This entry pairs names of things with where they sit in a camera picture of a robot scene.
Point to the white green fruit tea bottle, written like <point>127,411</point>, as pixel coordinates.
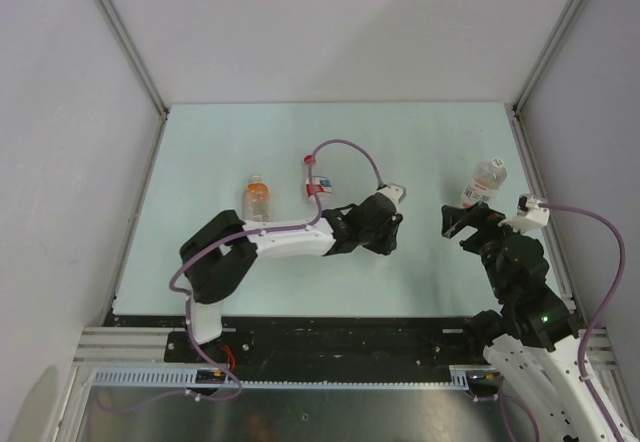
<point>483,185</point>

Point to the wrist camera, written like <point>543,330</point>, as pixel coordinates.
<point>530,215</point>
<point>394,192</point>

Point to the clear red label water bottle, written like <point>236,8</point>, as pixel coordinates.
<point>316,185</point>

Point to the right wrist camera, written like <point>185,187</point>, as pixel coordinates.
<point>530,215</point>

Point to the orange label tea bottle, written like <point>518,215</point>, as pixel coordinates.
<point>256,201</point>

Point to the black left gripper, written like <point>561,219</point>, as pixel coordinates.
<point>388,243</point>

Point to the large white bottle cap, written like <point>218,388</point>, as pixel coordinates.
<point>498,163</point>

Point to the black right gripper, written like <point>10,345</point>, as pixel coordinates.
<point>481,217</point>

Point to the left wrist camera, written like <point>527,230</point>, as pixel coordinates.
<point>394,192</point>

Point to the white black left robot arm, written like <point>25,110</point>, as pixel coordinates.
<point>217,258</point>

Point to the aluminium frame post right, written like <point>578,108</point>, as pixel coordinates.
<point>568,18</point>

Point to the aluminium frame post left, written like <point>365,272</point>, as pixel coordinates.
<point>131,54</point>

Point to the aluminium frame post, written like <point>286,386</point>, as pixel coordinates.
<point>131,54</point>
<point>568,18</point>

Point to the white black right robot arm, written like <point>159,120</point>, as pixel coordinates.
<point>534,341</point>

